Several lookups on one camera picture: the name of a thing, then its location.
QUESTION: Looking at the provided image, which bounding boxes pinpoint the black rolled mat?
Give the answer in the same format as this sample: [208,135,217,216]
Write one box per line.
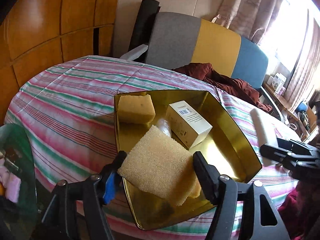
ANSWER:
[128,0,161,51]

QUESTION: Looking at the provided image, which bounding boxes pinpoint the grey yellow blue chair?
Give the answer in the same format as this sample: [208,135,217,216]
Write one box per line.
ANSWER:
[120,11,286,120]

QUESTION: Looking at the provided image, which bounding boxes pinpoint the gold metal tin box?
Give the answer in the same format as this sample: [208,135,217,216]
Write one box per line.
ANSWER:
[113,89,263,231]

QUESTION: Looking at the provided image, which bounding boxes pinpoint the white foam block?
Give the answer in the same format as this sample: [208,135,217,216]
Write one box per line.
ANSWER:
[249,108,282,167]

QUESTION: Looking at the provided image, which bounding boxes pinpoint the white boxes on shelf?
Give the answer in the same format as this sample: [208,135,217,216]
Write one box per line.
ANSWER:
[267,73,286,94]

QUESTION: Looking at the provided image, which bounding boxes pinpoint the beige cardboard box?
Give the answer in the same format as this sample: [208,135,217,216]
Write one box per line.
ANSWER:
[165,100,212,149]

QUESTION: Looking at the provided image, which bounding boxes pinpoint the dark red jacket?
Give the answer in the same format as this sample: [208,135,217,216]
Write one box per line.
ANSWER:
[173,63,272,113]

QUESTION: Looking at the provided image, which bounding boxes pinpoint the brown wooden wardrobe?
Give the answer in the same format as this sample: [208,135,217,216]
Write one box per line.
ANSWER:
[1,0,118,117]

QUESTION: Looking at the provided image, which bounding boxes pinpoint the striped pink green bedsheet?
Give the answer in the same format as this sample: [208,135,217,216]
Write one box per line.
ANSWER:
[5,55,297,239]

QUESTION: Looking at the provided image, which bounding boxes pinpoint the red cloth at edge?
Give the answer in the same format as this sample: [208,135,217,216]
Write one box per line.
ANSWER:
[278,181,319,239]

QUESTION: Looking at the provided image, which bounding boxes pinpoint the patterned beige curtain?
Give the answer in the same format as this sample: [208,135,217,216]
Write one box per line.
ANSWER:
[212,0,319,108]

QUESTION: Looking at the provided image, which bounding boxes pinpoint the green plastic basket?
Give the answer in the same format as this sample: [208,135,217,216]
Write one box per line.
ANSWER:
[1,124,38,233]

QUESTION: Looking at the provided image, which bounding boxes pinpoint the wooden side shelf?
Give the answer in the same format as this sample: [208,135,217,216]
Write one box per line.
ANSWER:
[262,82,318,142]

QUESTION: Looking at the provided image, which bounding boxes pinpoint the yellow sponge block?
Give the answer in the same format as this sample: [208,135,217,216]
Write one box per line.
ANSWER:
[117,94,156,124]
[118,125,201,206]

